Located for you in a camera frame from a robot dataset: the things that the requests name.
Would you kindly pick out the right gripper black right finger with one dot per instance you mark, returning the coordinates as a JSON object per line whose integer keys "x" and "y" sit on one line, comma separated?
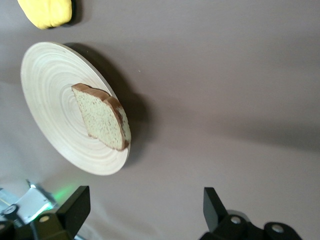
{"x": 215, "y": 215}

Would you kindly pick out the brown table cover sheet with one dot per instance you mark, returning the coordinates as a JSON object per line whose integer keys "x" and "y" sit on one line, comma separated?
{"x": 225, "y": 75}

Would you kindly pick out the brown-crusted bread slice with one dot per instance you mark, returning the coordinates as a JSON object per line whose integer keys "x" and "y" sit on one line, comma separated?
{"x": 100, "y": 117}

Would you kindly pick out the round pale wooden plate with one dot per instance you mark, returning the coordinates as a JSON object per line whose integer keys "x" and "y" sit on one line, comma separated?
{"x": 50, "y": 87}

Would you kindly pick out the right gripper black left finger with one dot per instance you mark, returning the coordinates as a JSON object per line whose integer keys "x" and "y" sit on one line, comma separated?
{"x": 72, "y": 215}

